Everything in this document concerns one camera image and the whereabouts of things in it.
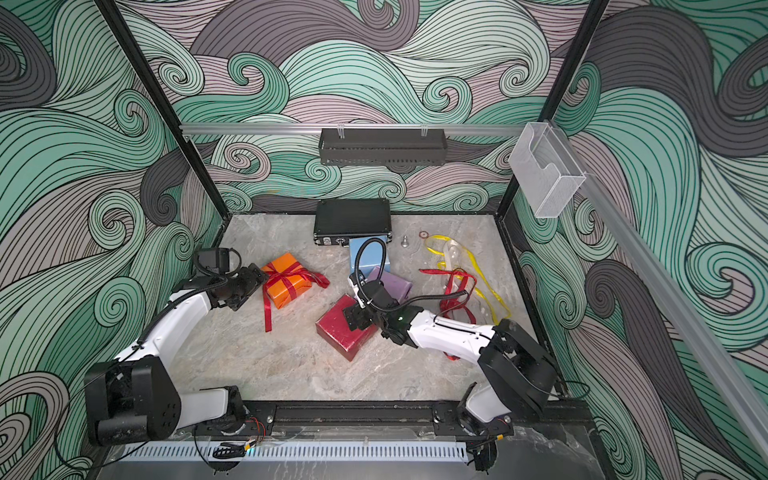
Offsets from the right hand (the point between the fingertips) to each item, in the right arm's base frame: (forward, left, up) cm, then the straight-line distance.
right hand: (353, 305), depth 84 cm
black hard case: (+38, +8, -5) cm, 39 cm away
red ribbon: (+12, +23, -1) cm, 26 cm away
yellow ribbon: (+20, -30, -9) cm, 37 cm away
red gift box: (-6, +5, -2) cm, 8 cm away
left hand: (+7, +28, +3) cm, 29 cm away
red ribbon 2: (+9, -33, -10) cm, 35 cm away
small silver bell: (+30, -17, -8) cm, 35 cm away
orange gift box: (+7, +24, -2) cm, 25 cm away
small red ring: (+35, -25, -10) cm, 44 cm away
